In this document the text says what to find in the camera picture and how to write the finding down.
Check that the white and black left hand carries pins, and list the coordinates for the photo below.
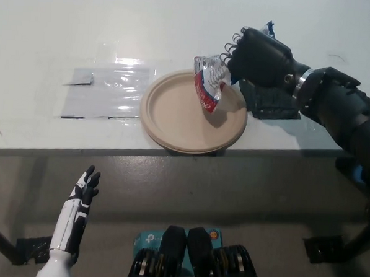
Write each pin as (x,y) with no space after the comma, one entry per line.
(69,222)

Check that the teal router box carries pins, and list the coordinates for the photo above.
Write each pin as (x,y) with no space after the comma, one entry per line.
(148,239)

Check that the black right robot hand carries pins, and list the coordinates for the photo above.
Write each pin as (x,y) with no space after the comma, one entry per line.
(263,62)

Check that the sunflower seed bag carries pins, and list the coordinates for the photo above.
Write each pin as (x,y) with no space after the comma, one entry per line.
(211,84)

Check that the beige paper plate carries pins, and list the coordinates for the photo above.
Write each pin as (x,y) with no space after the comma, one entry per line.
(180,116)

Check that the black and blue object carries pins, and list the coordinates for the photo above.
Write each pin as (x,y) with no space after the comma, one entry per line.
(357,174)

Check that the clear plastic sheet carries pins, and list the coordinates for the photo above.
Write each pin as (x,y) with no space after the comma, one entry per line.
(103,92)

